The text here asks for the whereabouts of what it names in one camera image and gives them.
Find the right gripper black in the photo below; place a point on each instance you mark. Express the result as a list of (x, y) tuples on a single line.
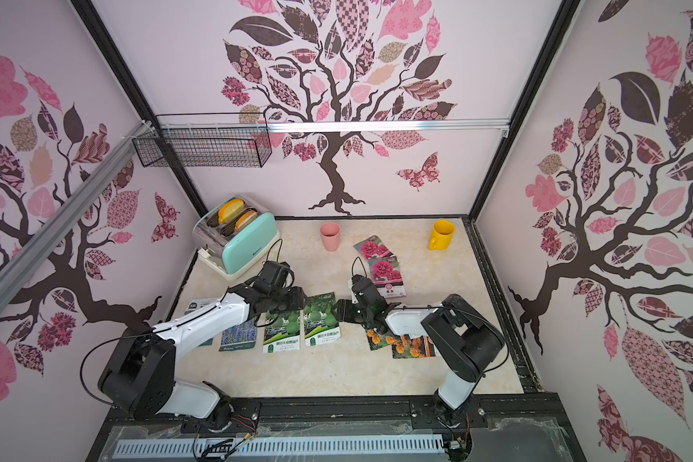
[(353, 310)]

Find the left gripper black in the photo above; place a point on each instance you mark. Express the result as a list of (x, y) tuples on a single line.
[(297, 295)]

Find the green gourd packet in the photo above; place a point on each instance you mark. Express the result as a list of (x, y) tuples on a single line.
[(320, 326), (282, 332)]

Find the green gourd packet front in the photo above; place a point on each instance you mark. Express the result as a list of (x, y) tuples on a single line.
[(282, 332)]

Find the lavender seed packet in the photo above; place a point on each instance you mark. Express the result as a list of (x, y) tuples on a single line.
[(196, 305), (239, 337)]

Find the hollyhock seed packet front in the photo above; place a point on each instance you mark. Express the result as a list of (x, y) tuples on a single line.
[(387, 277)]

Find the hollyhock seed packet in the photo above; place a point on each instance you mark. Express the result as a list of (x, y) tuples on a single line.
[(372, 248), (387, 277)]

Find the marigold seed packet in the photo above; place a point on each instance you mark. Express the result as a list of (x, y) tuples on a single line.
[(406, 347), (377, 341)]

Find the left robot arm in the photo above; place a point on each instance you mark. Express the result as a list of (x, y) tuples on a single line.
[(140, 376)]

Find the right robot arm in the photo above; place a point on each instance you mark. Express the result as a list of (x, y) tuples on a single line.
[(466, 340)]

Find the hollyhock seed packet rear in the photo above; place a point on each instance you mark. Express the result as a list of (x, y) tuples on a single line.
[(372, 248)]

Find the mint green toaster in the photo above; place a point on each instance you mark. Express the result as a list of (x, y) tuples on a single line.
[(235, 235)]

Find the pink cup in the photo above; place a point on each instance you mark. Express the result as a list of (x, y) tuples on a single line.
[(330, 236)]

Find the yellow mug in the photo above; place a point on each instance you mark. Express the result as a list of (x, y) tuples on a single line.
[(441, 235)]

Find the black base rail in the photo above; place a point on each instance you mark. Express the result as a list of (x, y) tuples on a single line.
[(419, 412)]

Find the black wire basket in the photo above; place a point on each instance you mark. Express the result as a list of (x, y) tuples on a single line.
[(222, 139)]

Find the aluminium rail rear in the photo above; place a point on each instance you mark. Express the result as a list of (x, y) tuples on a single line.
[(355, 126)]

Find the aluminium rail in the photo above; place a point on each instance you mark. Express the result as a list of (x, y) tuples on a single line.
[(355, 126), (45, 241)]

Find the white slotted cable duct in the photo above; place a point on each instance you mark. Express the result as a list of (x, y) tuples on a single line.
[(276, 447)]

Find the aluminium rail left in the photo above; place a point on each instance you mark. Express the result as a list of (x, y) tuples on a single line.
[(45, 241)]

